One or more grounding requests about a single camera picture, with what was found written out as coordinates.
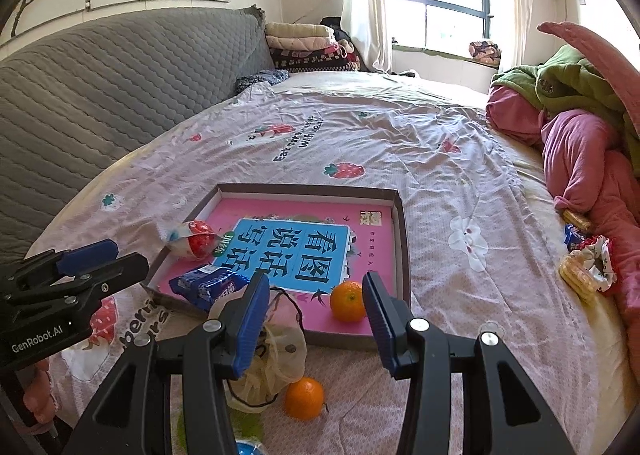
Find blue biscuit packet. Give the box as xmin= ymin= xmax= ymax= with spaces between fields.
xmin=169 ymin=265 xmax=251 ymax=313

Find person's left hand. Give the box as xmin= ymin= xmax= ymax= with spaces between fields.
xmin=25 ymin=359 xmax=58 ymax=428

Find yellow wafer packet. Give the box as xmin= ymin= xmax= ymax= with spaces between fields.
xmin=558 ymin=250 xmax=598 ymax=303
xmin=562 ymin=209 xmax=593 ymax=232

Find grey shallow cardboard box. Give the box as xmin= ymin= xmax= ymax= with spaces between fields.
xmin=140 ymin=182 xmax=412 ymax=353

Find small blue snack packet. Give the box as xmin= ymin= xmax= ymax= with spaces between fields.
xmin=564 ymin=224 xmax=588 ymax=251

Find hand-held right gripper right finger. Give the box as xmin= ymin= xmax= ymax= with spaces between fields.
xmin=362 ymin=271 xmax=576 ymax=455

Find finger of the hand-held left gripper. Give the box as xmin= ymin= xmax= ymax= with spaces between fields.
xmin=50 ymin=253 xmax=149 ymax=308
xmin=10 ymin=239 xmax=120 ymax=288

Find blue knitted cloth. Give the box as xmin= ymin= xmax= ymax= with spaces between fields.
xmin=235 ymin=69 xmax=291 ymax=92

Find dark clothing pile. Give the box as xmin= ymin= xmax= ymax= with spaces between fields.
xmin=320 ymin=16 xmax=358 ymax=53

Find green quilted blanket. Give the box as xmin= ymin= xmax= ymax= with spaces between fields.
xmin=490 ymin=44 xmax=640 ymax=160

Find grey quilted headboard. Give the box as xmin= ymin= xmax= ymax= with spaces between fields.
xmin=0 ymin=6 xmax=275 ymax=261

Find cream mesh drawstring bag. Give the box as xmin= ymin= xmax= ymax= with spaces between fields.
xmin=207 ymin=287 xmax=308 ymax=413

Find pink children's book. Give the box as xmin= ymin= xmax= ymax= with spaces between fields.
xmin=155 ymin=198 xmax=401 ymax=336

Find pink duvet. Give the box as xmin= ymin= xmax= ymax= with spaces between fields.
xmin=486 ymin=85 xmax=640 ymax=336

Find green plush ring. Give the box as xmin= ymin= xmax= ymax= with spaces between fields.
xmin=177 ymin=407 xmax=266 ymax=447

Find strawberry print bed sheet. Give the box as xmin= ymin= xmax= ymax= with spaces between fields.
xmin=25 ymin=70 xmax=631 ymax=455

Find floral cloth bundle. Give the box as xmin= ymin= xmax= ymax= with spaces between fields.
xmin=468 ymin=39 xmax=502 ymax=60

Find cream folded blanket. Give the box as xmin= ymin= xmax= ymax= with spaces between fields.
xmin=265 ymin=22 xmax=335 ymax=42

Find small snack wrappers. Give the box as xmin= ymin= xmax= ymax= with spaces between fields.
xmin=575 ymin=235 xmax=620 ymax=293

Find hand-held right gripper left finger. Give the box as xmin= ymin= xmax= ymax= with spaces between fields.
xmin=62 ymin=274 xmax=271 ymax=455

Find orange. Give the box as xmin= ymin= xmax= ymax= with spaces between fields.
xmin=329 ymin=281 xmax=367 ymax=323
xmin=284 ymin=377 xmax=327 ymax=421

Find pink folded blanket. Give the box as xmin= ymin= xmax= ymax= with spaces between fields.
xmin=266 ymin=37 xmax=346 ymax=54

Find dark checkered folded blanket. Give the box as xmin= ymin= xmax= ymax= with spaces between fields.
xmin=270 ymin=49 xmax=362 ymax=74

